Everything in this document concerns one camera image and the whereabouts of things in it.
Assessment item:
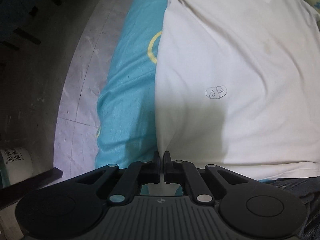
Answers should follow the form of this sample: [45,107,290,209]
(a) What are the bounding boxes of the white labelled bucket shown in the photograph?
[1,147,33,188]

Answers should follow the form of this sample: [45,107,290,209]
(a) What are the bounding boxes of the dark wooden furniture bar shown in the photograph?
[0,167,63,210]

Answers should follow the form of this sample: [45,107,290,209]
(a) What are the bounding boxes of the dark grey trousers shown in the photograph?
[266,176,320,239]

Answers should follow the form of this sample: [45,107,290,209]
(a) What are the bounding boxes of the teal bed sheet yellow print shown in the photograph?
[95,0,168,168]

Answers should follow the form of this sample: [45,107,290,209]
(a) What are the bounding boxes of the white shirt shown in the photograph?
[155,0,319,180]

